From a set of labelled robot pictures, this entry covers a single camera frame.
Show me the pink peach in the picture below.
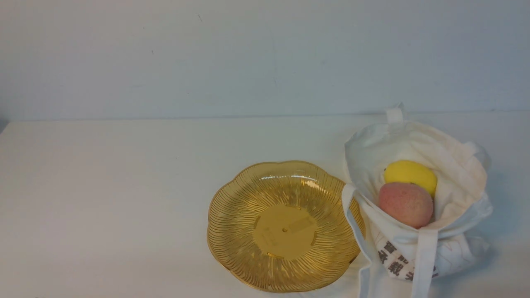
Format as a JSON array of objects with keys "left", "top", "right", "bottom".
[{"left": 378, "top": 182, "right": 434, "bottom": 229}]

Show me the white cloth tote bag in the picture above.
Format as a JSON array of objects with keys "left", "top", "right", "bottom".
[{"left": 342, "top": 104, "right": 493, "bottom": 298}]

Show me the amber ribbed plastic plate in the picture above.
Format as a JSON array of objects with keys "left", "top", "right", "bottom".
[{"left": 207, "top": 160, "right": 361, "bottom": 293}]

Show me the yellow mango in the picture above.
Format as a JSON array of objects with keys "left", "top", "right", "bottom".
[{"left": 383, "top": 160, "right": 438, "bottom": 198}]

